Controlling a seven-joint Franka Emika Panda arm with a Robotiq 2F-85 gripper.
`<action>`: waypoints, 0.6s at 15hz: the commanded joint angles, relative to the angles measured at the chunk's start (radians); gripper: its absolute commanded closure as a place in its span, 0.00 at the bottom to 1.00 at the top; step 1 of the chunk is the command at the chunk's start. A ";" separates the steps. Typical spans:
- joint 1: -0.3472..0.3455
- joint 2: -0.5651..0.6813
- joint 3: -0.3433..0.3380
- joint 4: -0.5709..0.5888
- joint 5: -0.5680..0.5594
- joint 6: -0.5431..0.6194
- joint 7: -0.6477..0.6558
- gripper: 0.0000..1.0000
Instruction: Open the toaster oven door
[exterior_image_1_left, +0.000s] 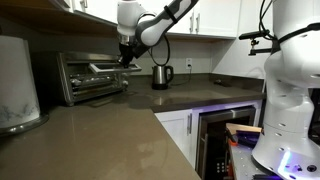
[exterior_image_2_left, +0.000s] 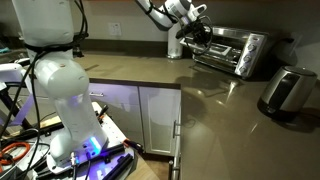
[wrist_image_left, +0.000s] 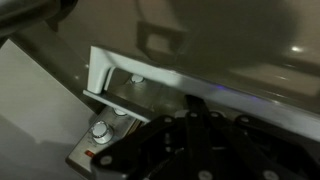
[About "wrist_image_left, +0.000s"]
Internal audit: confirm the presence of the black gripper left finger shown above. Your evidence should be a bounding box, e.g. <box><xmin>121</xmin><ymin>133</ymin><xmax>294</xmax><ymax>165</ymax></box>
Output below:
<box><xmin>90</xmin><ymin>94</ymin><xmax>200</xmax><ymax>180</ymax></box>

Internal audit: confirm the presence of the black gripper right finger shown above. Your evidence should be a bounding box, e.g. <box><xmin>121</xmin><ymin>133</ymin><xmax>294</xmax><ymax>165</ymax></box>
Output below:
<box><xmin>195</xmin><ymin>94</ymin><xmax>320</xmax><ymax>180</ymax></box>

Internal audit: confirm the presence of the silver toaster oven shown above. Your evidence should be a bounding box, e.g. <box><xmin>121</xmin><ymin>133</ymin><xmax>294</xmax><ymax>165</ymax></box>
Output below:
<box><xmin>64</xmin><ymin>44</ymin><xmax>320</xmax><ymax>175</ymax></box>

